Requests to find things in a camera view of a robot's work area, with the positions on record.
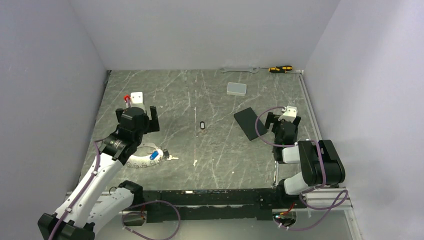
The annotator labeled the blue key tag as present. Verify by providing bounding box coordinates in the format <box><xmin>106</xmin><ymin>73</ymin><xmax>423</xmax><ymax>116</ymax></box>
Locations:
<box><xmin>149</xmin><ymin>150</ymin><xmax>159</xmax><ymax>160</ymax></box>

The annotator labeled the silver key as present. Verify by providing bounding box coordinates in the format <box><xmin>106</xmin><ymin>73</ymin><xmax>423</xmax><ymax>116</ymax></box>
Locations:
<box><xmin>163</xmin><ymin>149</ymin><xmax>179</xmax><ymax>161</ymax></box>

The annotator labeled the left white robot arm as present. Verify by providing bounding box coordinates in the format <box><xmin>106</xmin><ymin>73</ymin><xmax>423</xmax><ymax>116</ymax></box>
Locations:
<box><xmin>37</xmin><ymin>104</ymin><xmax>160</xmax><ymax>240</ymax></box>

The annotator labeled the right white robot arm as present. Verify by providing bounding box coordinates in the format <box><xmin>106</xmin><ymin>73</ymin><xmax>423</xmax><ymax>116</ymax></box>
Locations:
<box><xmin>265</xmin><ymin>112</ymin><xmax>346</xmax><ymax>208</ymax></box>

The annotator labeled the grey plastic box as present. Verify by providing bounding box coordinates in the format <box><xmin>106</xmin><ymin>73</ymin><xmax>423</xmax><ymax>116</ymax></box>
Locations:
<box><xmin>226</xmin><ymin>82</ymin><xmax>247</xmax><ymax>97</ymax></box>

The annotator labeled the yellow black screwdriver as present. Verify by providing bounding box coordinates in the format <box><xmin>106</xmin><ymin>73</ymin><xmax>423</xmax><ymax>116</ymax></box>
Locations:
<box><xmin>260</xmin><ymin>65</ymin><xmax>294</xmax><ymax>74</ymax></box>

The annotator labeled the silver open-end wrench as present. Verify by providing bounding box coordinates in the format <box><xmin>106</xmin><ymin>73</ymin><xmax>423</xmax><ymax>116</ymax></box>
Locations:
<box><xmin>220</xmin><ymin>67</ymin><xmax>259</xmax><ymax>74</ymax></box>

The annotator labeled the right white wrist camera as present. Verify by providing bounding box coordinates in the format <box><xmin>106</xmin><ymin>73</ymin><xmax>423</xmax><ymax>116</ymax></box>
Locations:
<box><xmin>278</xmin><ymin>106</ymin><xmax>298</xmax><ymax>123</ymax></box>

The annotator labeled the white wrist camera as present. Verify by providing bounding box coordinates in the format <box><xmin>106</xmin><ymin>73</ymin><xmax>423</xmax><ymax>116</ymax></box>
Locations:
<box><xmin>124</xmin><ymin>91</ymin><xmax>147</xmax><ymax>113</ymax></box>
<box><xmin>278</xmin><ymin>106</ymin><xmax>298</xmax><ymax>123</ymax></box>

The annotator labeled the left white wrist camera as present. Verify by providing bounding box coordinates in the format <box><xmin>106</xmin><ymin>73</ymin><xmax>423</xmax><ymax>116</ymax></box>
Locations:
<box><xmin>124</xmin><ymin>91</ymin><xmax>147</xmax><ymax>113</ymax></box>

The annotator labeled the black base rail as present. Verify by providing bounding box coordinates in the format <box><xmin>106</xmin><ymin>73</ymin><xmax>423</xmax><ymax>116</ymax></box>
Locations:
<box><xmin>134</xmin><ymin>188</ymin><xmax>306</xmax><ymax>223</ymax></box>

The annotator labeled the aluminium frame rail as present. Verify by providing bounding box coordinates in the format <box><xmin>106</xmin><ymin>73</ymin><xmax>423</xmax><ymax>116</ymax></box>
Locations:
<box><xmin>298</xmin><ymin>74</ymin><xmax>363</xmax><ymax>240</ymax></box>

